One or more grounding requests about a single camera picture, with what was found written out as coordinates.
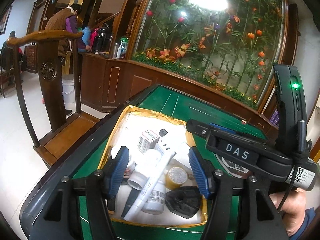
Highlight white charger with prongs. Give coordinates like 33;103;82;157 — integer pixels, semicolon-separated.
171;142;191;173

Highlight black plastic spool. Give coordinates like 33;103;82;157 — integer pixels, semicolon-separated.
165;186;202;219

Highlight white pvc tube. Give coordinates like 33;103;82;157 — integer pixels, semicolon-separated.
124;152;175;221

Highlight black marker gold cap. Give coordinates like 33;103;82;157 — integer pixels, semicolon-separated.
121;188;140;218

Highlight yellow tape roll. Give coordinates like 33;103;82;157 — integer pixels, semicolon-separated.
165;167;188;190

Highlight white pvc elbow pipe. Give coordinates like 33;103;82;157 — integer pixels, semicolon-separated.
127;148;163;191

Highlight white bottle green label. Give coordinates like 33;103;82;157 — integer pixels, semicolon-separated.
142;174;166;215

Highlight blue white medicine box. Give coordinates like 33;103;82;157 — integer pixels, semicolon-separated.
154;137;175;157

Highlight white medicine bottle red label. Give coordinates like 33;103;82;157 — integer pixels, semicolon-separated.
111;145;136;180

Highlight person right hand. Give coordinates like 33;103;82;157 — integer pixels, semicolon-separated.
280;190;306;237

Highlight purple spray cans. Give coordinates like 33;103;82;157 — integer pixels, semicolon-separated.
269;109;279;126

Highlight small silver box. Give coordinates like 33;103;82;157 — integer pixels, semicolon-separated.
138;129;159;153

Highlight wooden chair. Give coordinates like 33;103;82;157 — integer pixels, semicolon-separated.
7;30;99;167

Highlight yellow cardboard box tray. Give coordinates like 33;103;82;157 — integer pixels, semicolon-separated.
98;105;207;228

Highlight flower planter display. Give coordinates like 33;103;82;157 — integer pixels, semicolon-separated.
132;0;287;109

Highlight white plastic bucket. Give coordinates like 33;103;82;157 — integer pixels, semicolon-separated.
62;74;75;103

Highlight thermos flasks on cabinet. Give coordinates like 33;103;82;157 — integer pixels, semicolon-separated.
82;27;129;59

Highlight person in brown vest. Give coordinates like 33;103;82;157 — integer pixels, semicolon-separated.
41;3;92;117

